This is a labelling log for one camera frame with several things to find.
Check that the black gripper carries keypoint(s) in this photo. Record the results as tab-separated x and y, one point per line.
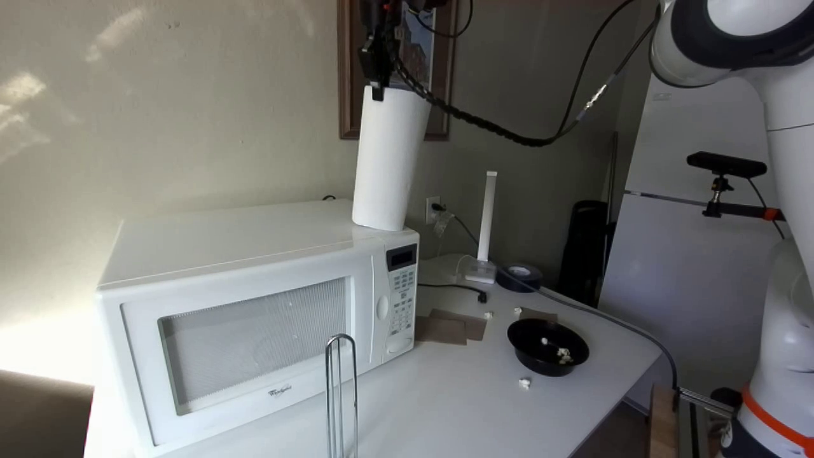
381	20

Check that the black plastic bowl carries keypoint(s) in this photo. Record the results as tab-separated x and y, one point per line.
544	346

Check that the white refrigerator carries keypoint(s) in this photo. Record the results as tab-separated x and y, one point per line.
703	288

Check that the black tape roll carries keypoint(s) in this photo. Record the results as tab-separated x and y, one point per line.
521	277

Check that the white microwave oven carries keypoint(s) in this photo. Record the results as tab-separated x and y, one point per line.
169	254

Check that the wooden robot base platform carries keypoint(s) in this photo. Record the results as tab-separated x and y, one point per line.
662	422

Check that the brown framed picture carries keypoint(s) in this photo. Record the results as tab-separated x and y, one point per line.
445	103

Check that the white paper towel holder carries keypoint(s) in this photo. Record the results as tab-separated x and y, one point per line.
487	218

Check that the black tower appliance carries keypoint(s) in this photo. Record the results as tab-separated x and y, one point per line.
583	254

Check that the small brown cardboard piece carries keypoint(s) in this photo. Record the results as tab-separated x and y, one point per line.
461	321
436	332

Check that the black camera on tripod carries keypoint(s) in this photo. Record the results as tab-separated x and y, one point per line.
726	165

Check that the white wall outlet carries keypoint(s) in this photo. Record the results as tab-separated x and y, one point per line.
434	209

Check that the small white crumb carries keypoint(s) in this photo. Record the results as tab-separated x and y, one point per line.
525	382

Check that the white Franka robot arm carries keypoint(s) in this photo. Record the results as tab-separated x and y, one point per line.
791	167

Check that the white tissue roll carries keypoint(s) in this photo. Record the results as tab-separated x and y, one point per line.
391	161

